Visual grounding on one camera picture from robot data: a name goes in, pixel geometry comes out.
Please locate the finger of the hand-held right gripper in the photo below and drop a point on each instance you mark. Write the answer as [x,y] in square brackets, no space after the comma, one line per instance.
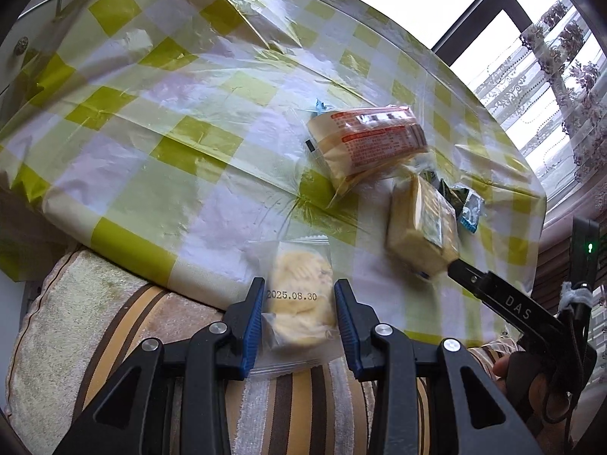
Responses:
[467,276]

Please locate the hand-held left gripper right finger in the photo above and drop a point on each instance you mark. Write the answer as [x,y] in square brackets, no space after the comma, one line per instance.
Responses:
[348,331]

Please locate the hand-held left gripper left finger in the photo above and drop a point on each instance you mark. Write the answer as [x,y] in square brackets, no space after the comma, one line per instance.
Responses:
[251,331]

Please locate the frosted round pastry packet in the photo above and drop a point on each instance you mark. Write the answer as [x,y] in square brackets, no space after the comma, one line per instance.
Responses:
[298,294]

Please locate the clear yellow cake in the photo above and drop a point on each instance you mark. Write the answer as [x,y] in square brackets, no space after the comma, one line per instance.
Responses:
[417,227]

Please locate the person's right hand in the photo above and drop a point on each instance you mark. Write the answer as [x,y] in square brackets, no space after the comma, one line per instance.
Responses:
[545,400]

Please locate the green snack packet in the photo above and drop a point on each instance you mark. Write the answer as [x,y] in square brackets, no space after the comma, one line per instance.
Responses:
[448,194]

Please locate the pink floral curtain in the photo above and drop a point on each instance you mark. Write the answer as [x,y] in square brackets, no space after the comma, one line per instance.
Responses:
[574,199]

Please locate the striped towel cushion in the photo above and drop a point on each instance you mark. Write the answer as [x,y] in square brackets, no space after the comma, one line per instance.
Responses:
[95,303]

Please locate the large yellow cake packet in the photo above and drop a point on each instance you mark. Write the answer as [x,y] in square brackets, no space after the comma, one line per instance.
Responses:
[365,147]

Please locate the green white checked tablecloth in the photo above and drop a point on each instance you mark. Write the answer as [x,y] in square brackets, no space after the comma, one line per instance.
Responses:
[142,151]

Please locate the white lace curtain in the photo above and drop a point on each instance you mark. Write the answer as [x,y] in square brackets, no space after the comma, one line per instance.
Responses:
[569,80]

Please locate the light blue snack packet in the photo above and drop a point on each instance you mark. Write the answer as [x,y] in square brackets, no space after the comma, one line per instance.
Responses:
[318,105]

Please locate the dark window frame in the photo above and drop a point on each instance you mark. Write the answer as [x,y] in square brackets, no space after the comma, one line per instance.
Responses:
[474,28]

